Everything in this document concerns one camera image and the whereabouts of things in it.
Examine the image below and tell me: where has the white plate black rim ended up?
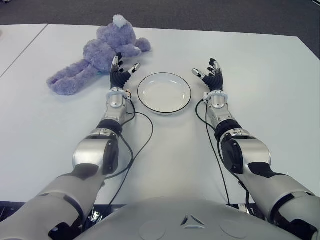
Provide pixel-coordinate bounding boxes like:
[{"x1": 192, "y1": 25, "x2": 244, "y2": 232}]
[{"x1": 136, "y1": 72, "x2": 193, "y2": 118}]

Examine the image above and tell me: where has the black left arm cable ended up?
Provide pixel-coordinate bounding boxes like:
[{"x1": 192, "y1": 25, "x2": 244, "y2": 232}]
[{"x1": 101, "y1": 91, "x2": 155, "y2": 208}]

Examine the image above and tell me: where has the purple plush doll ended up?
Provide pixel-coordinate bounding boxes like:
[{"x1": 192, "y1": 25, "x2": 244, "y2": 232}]
[{"x1": 46, "y1": 14, "x2": 152, "y2": 96}]

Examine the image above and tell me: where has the grey robot torso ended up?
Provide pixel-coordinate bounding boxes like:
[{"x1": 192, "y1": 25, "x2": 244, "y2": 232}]
[{"x1": 79, "y1": 196, "x2": 286, "y2": 240}]

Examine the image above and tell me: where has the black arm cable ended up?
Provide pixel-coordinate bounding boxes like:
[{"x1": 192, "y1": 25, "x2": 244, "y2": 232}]
[
  {"x1": 101, "y1": 91, "x2": 155, "y2": 208},
  {"x1": 195, "y1": 98, "x2": 251, "y2": 213}
]

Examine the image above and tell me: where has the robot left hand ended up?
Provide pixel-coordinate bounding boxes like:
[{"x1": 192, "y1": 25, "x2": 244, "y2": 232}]
[{"x1": 109, "y1": 51, "x2": 142, "y2": 90}]

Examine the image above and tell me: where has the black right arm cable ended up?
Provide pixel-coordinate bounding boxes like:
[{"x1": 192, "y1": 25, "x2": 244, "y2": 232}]
[{"x1": 195, "y1": 98, "x2": 251, "y2": 213}]

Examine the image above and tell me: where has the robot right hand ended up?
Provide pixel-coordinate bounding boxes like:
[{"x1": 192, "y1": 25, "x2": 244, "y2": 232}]
[{"x1": 191, "y1": 57, "x2": 225, "y2": 93}]

